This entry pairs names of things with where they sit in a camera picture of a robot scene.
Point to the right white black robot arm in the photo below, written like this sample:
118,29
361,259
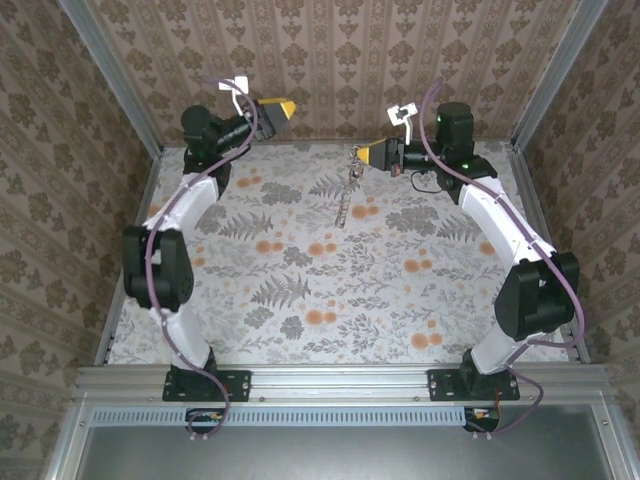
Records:
495,220

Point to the aluminium frame post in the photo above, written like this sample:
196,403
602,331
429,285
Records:
115,80
555,75

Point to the aluminium mounting rail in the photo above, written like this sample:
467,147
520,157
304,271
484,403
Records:
340,382

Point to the floral patterned table cover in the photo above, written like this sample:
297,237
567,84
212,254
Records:
350,310

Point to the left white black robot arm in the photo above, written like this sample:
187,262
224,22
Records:
175,215

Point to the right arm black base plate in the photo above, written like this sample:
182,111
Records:
445,385

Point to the silver metal key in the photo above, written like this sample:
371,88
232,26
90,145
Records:
358,171

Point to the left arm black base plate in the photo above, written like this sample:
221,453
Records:
235,385

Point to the aluminium table side rail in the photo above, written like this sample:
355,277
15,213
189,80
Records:
545,215
142,210

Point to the grey metal front panel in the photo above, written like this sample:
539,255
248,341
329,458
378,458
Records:
350,455

